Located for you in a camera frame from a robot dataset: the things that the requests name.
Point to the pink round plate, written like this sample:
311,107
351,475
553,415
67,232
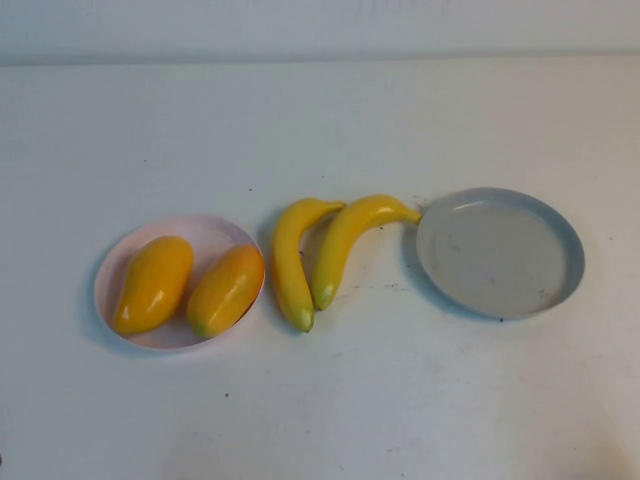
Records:
210,230

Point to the yellow plastic banana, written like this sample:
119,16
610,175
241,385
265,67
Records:
340,245
290,270

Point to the grey round plate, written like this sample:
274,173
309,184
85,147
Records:
500,260

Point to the all yellow plastic mango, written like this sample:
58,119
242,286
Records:
155,285

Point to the orange blushed plastic mango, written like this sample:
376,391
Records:
225,290

